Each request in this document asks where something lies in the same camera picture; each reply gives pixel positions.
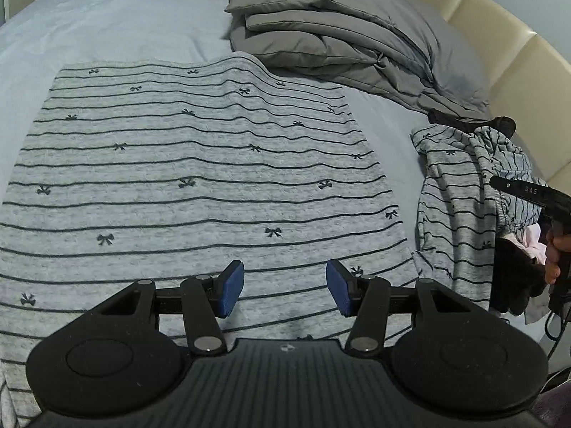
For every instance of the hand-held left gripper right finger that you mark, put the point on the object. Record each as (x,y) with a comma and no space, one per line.
(340,289)

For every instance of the black crumpled garment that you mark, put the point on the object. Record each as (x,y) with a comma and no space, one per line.
(517,276)

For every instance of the grey striped bow-print top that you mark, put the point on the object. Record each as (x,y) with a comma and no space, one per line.
(192,174)

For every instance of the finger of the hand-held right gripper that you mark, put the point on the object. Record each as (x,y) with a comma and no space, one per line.
(522,189)

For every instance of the pale pink crumpled cloth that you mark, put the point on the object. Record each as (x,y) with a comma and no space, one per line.
(528,243)

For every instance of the cream padded headboard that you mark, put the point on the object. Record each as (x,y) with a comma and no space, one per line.
(504,44)

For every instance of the grey striped bow-print pants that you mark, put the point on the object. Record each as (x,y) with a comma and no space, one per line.
(455,214)

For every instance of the grey folded duvet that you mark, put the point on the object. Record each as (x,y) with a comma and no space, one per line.
(321,49)

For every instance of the thin-striped blue-grey garment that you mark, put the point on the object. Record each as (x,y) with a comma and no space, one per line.
(517,165)

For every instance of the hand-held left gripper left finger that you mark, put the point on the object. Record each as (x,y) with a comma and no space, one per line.
(231,289)

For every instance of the bed with pale sheet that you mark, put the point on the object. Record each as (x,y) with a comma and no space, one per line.
(116,18)

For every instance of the grey pillow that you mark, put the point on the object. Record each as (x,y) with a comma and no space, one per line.
(357,0)

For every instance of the person's right hand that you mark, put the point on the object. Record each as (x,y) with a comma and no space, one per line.
(555,254)

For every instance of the purple fleece clothing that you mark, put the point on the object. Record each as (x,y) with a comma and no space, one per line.
(553,403)

